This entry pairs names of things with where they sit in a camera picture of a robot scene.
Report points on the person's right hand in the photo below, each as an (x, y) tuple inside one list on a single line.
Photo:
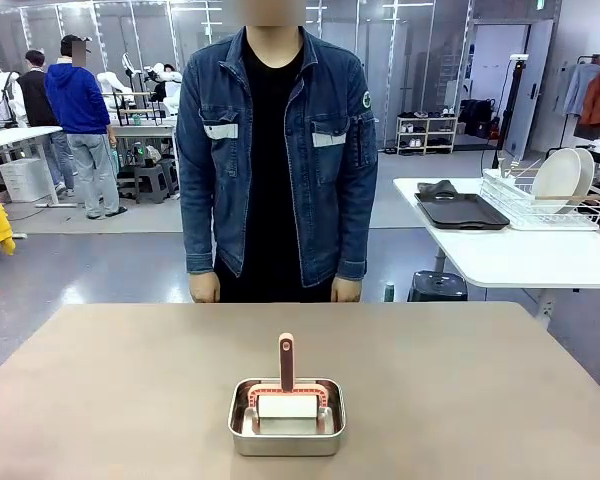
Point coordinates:
[(205, 289)]

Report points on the person's left hand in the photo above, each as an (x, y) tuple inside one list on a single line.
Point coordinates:
[(347, 291)]

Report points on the pink lint roller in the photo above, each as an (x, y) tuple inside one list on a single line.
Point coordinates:
[(285, 407)]

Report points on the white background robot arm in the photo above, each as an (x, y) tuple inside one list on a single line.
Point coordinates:
[(170, 87), (115, 87), (2, 95)]

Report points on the person's left forearm denim sleeve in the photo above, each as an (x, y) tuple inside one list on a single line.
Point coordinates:
[(357, 230)]

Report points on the person's right forearm denim sleeve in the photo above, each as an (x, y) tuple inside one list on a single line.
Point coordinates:
[(197, 230)]

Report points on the black trousers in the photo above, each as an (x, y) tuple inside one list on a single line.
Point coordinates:
[(270, 285)]

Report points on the black plastic stool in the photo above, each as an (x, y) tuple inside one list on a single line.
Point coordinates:
[(437, 287)]

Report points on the blue denim jacket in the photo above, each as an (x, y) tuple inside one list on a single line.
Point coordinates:
[(215, 175)]

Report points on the grey plastic stool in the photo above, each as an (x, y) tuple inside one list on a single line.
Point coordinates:
[(152, 180)]

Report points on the black folded cloth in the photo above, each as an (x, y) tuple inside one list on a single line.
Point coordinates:
[(432, 187)]

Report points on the black shirt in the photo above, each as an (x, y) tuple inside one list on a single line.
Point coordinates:
[(272, 150)]

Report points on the rectangular steel tin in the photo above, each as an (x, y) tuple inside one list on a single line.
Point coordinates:
[(285, 446)]

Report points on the grey workbench with shelves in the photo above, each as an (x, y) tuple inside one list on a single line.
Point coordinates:
[(145, 131)]

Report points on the white shoe rack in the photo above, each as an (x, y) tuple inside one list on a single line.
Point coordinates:
[(425, 135)]

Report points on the clear cutlery holder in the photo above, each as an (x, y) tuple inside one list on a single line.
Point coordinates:
[(495, 192)]

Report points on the white side table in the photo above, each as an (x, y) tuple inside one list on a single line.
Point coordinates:
[(530, 260)]

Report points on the white drawer cabinet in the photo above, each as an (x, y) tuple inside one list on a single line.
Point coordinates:
[(20, 180)]

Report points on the black bags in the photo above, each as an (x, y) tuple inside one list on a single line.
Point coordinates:
[(477, 117)]

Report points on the man in blue hoodie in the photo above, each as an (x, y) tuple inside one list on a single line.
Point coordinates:
[(77, 100)]

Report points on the black tripod stand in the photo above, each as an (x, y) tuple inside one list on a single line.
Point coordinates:
[(510, 115)]

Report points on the white background desk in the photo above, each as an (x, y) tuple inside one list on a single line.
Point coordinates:
[(10, 134)]

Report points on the black clothes rack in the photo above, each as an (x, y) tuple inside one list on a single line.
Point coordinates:
[(560, 150)]

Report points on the person in black white jacket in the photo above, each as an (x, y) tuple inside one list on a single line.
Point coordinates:
[(35, 97)]

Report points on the grey hanging shirt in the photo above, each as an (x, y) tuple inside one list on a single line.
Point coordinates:
[(577, 87)]

